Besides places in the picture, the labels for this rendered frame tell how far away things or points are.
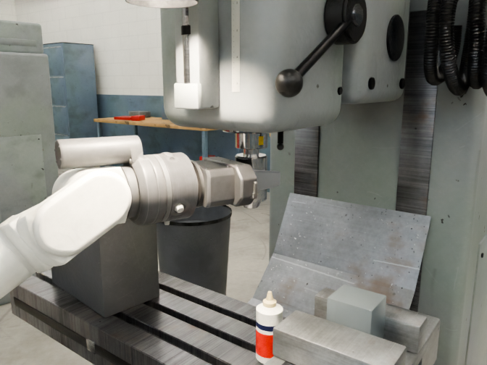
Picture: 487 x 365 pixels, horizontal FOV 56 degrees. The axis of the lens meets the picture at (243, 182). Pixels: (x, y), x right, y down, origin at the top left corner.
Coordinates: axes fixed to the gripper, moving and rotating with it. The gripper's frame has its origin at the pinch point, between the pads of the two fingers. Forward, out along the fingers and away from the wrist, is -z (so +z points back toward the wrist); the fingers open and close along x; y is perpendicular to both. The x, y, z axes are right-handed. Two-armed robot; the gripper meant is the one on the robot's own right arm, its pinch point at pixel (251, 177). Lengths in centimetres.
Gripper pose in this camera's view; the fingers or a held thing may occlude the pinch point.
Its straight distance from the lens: 66.4
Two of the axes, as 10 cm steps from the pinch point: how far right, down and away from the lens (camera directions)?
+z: -8.4, 1.1, -5.4
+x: -5.5, -1.8, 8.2
